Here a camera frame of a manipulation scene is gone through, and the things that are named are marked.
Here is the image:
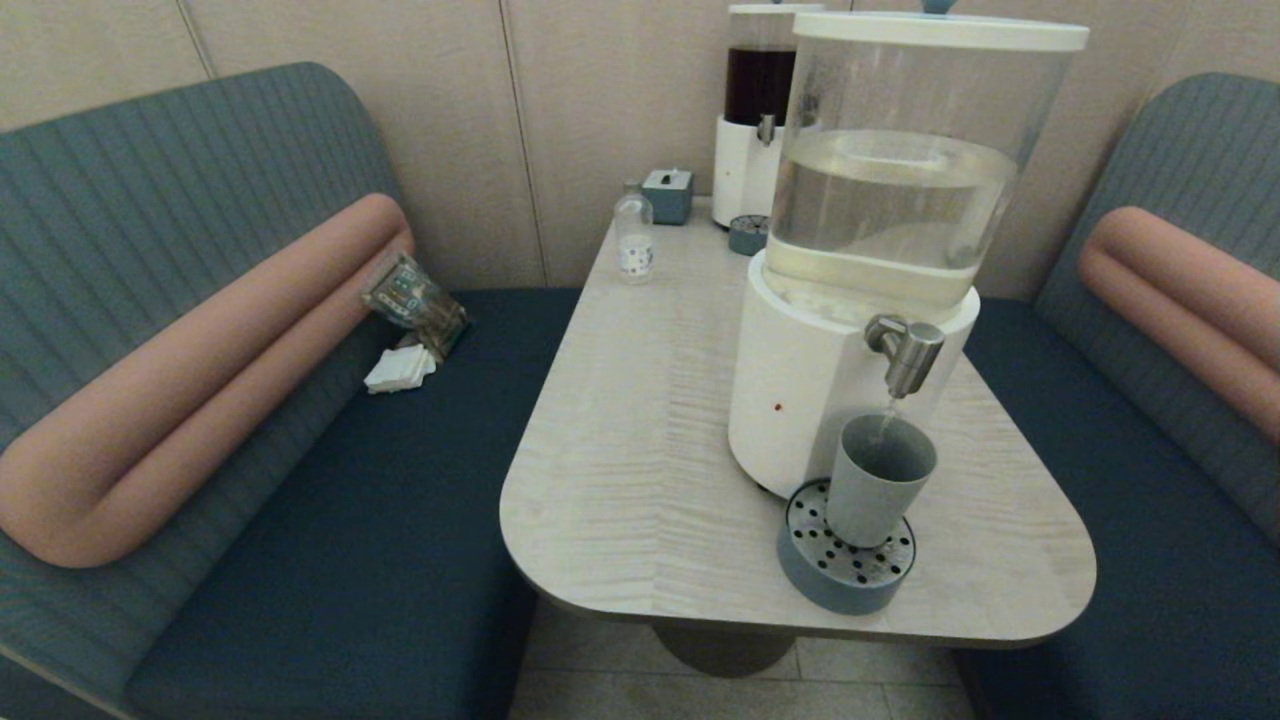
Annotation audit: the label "blue drip tray metal grate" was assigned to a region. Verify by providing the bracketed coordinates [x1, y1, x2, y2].
[777, 478, 917, 615]

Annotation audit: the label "grey-blue plastic cup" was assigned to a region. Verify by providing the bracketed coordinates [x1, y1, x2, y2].
[826, 415, 939, 549]

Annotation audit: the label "small clear bottle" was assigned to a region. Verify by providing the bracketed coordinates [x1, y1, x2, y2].
[614, 180, 656, 285]

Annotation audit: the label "small blue box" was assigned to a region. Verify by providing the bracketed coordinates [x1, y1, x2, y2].
[642, 168, 695, 226]

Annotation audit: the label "teal upholstered bench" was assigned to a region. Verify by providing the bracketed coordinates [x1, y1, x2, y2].
[0, 61, 583, 720]
[950, 72, 1280, 720]

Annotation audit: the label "pink bolster cushion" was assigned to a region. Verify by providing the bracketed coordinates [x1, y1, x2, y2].
[0, 192, 416, 568]
[1077, 206, 1280, 446]

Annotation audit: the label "white folded napkins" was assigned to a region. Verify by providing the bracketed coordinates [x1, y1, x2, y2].
[363, 343, 438, 395]

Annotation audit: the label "dark drink dispenser white base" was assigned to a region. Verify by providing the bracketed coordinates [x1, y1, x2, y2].
[712, 3, 826, 230]

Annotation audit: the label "clear water dispenser white base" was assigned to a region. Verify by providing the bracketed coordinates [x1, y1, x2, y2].
[727, 10, 1090, 499]

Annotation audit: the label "metal dispenser tap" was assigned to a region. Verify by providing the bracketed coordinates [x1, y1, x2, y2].
[864, 313, 947, 401]

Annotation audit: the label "small blue drip tray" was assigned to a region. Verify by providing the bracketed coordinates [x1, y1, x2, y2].
[727, 214, 772, 257]

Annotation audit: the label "clear snack packet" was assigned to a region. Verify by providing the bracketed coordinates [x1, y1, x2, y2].
[362, 253, 471, 361]

